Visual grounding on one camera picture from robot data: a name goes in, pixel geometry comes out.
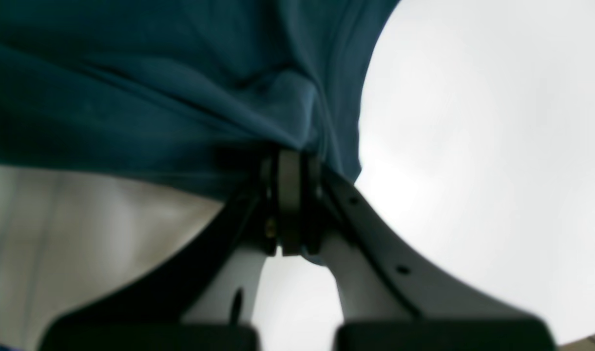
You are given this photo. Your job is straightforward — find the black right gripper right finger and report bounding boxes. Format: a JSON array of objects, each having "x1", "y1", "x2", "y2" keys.
[{"x1": 278, "y1": 150, "x2": 557, "y2": 351}]

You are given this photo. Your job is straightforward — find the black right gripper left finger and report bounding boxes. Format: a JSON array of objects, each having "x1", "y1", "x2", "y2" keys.
[{"x1": 39, "y1": 154, "x2": 277, "y2": 351}]

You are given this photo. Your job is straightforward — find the dark navy t-shirt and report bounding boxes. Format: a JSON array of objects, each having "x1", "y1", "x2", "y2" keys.
[{"x1": 0, "y1": 0, "x2": 398, "y2": 201}]

